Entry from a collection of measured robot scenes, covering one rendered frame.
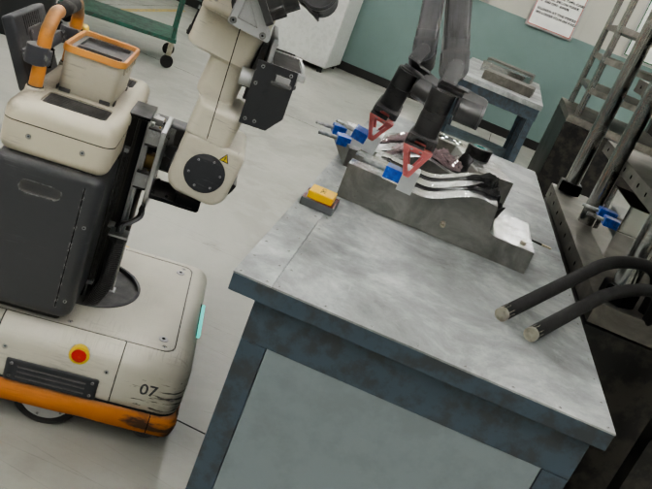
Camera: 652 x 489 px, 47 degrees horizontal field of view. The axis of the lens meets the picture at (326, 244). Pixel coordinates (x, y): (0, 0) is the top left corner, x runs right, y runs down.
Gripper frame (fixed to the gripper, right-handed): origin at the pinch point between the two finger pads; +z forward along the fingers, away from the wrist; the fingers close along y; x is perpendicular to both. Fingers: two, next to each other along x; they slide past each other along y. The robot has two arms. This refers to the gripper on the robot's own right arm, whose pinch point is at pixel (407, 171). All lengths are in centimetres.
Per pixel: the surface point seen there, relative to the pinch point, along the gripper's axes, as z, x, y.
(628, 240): 7, -70, 65
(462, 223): 9.0, -17.3, 10.6
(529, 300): 10.3, -33.8, -18.6
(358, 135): 2.9, 15.8, 26.9
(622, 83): -32, -60, 138
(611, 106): -23, -61, 138
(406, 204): 10.2, -2.9, 10.5
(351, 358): 23, -5, -50
